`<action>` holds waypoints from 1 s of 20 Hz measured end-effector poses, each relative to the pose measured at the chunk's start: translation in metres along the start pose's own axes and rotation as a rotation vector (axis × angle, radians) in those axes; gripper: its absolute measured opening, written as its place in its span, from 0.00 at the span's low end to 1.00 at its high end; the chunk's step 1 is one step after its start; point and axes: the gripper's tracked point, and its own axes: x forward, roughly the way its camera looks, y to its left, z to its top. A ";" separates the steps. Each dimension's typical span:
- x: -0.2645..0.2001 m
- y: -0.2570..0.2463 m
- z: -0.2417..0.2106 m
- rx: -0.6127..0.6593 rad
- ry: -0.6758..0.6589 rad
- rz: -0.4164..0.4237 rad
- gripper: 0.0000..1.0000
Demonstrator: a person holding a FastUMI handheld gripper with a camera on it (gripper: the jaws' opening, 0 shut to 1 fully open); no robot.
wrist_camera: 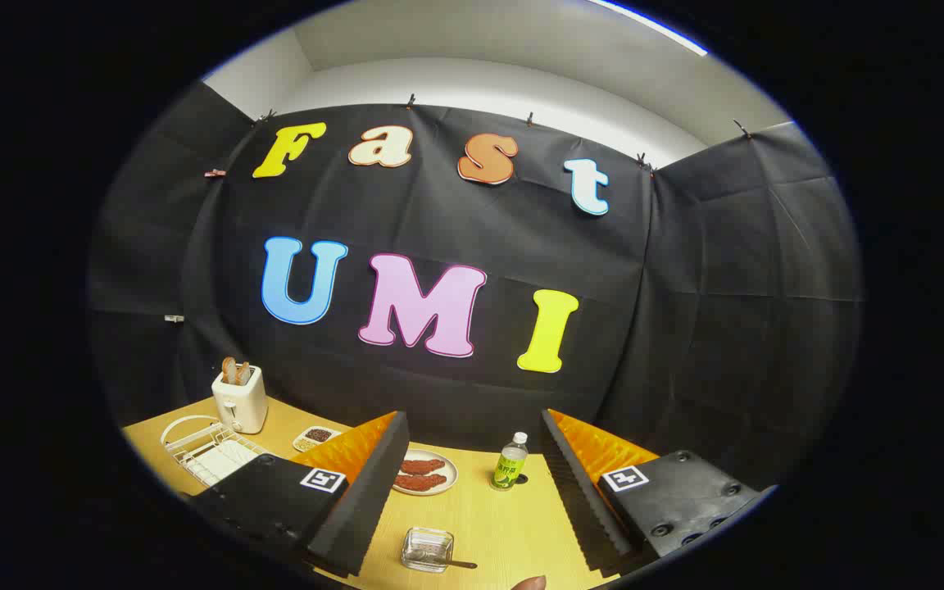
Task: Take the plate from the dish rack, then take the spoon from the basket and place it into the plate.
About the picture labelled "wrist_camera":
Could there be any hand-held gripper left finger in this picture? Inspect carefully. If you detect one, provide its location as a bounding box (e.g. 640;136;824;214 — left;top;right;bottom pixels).
185;410;411;579

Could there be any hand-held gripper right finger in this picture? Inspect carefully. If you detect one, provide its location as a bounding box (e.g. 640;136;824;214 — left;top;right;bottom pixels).
539;408;778;576

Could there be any metal wire basket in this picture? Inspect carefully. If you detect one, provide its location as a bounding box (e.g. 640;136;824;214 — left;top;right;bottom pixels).
401;527;455;573

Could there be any white wire dish rack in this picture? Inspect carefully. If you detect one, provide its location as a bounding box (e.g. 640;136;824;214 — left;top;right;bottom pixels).
161;415;273;489

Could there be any white plate with meat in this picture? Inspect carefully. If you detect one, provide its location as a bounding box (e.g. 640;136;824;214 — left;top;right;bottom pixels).
393;448;459;497

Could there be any green label drink bottle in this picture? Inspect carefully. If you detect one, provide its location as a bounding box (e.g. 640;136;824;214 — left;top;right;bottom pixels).
491;432;529;492

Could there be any white divided bean tray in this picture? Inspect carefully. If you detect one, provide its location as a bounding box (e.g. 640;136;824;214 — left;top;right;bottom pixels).
293;426;343;453

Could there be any white toaster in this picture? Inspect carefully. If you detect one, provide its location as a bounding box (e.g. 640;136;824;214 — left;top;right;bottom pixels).
211;365;269;435

